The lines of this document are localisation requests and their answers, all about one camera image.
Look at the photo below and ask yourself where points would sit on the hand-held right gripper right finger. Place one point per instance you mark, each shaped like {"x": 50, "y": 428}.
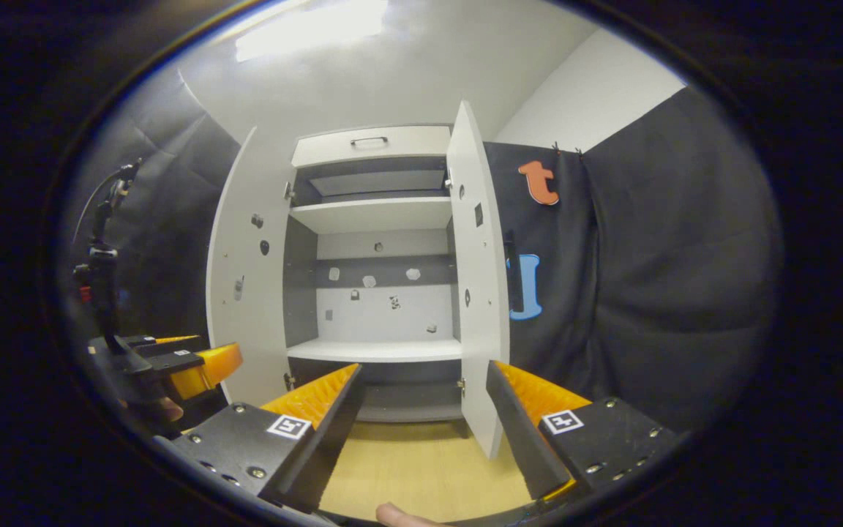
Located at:
{"x": 520, "y": 432}

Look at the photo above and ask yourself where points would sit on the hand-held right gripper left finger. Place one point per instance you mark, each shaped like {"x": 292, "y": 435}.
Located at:
{"x": 334, "y": 432}

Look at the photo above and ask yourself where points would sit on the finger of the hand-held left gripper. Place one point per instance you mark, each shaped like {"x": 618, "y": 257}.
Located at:
{"x": 151, "y": 342}
{"x": 202, "y": 369}

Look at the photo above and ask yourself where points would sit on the white double-door shoe cabinet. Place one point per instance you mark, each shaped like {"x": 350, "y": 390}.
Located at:
{"x": 385, "y": 315}

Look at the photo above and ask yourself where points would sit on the white shoe cabinet door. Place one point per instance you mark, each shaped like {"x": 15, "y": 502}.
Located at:
{"x": 476, "y": 293}
{"x": 253, "y": 219}

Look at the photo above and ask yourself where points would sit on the white cabinet drawer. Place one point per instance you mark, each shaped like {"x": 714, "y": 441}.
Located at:
{"x": 410, "y": 143}

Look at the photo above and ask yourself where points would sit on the black backdrop cloth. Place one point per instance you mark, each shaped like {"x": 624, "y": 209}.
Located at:
{"x": 173, "y": 219}
{"x": 656, "y": 278}

